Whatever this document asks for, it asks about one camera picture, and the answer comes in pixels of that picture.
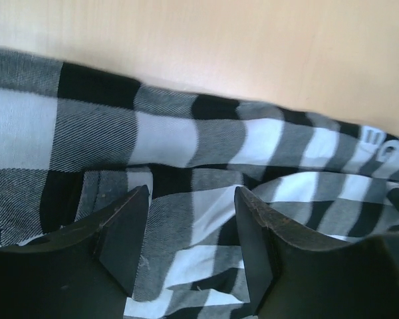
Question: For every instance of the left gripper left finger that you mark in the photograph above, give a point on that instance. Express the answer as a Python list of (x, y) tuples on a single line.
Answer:
[(97, 255)]

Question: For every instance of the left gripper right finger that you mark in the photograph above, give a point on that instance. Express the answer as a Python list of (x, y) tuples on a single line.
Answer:
[(287, 265)]

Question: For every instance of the black white checkered shirt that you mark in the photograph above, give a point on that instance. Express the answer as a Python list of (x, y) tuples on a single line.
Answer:
[(74, 139)]

